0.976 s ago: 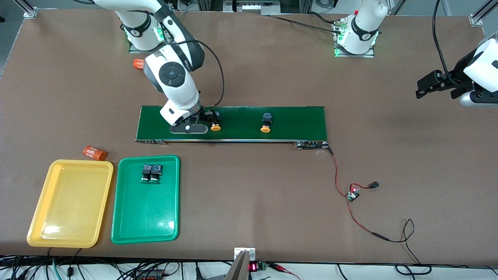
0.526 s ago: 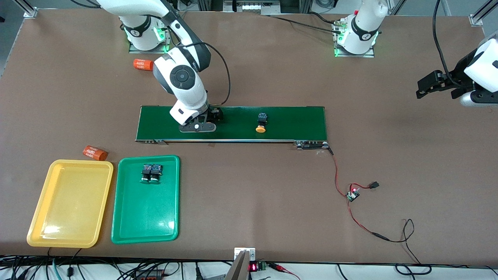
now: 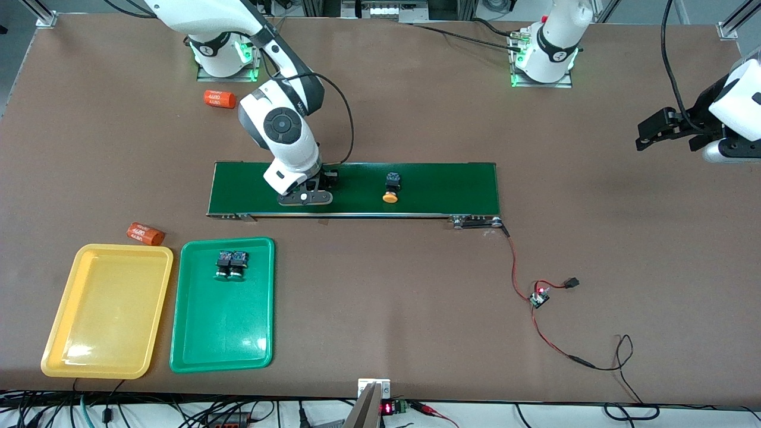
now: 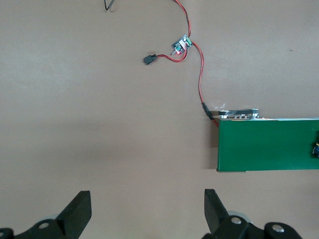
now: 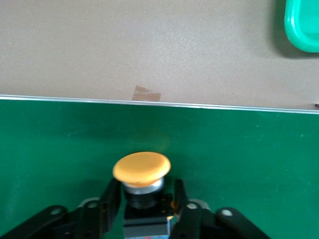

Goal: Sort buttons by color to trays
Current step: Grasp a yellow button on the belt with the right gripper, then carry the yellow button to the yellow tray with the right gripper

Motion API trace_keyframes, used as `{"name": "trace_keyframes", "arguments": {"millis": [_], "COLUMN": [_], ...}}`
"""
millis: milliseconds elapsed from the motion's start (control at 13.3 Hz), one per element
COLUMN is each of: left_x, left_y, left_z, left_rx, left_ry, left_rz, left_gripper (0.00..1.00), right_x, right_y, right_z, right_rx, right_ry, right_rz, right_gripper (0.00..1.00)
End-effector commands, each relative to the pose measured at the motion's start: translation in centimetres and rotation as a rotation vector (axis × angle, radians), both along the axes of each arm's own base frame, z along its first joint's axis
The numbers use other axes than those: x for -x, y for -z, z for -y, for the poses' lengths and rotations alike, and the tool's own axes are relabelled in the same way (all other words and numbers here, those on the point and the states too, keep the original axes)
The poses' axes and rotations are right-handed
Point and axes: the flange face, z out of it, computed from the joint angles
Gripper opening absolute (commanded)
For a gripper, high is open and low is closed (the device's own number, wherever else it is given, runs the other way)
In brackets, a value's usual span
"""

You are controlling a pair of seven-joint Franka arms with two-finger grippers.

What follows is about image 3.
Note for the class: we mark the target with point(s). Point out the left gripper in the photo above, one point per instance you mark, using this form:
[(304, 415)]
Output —
[(699, 121)]

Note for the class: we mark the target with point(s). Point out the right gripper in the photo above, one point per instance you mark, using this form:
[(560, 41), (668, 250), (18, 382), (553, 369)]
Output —
[(326, 177)]

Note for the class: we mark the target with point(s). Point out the green mushroom push button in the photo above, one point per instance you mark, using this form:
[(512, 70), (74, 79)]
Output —
[(239, 261), (223, 261)]

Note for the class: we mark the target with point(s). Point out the orange cylinder white print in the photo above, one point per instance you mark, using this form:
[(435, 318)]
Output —
[(220, 98), (145, 233)]

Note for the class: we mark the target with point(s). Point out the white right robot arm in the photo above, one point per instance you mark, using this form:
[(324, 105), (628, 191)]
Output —
[(285, 128)]

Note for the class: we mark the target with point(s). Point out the green conveyor belt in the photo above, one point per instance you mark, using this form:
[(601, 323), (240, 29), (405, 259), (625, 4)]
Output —
[(446, 190)]

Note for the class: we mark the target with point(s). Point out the red lead black plug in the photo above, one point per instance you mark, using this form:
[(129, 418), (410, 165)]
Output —
[(572, 283)]

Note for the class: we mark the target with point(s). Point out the green plastic tray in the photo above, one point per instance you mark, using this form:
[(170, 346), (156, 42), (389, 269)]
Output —
[(223, 321)]

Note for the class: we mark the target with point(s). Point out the small black circuit board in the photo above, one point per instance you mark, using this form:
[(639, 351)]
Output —
[(540, 299)]

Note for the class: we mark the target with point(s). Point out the red digit display module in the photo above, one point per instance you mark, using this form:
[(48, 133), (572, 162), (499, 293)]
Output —
[(387, 408)]

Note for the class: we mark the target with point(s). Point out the red clip lead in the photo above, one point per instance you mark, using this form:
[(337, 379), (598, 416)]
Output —
[(425, 408)]

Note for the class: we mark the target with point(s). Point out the yellow plastic tray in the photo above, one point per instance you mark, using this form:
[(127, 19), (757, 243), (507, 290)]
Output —
[(107, 309)]

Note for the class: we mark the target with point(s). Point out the red black power strip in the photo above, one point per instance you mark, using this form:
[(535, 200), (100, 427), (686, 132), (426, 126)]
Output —
[(229, 421)]

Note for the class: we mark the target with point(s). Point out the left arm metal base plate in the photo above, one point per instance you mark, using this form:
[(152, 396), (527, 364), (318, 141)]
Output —
[(544, 85)]

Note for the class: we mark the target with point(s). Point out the aluminium profile post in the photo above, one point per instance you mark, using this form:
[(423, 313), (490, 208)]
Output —
[(732, 24), (46, 18)]

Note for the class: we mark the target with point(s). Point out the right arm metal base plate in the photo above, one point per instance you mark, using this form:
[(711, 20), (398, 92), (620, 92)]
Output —
[(208, 77)]

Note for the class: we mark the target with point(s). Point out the black metal rack frame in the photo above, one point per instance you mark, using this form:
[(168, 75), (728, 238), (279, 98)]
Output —
[(321, 9)]

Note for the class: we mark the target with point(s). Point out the grey metal camera bracket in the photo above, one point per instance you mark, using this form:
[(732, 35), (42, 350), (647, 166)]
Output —
[(371, 410)]

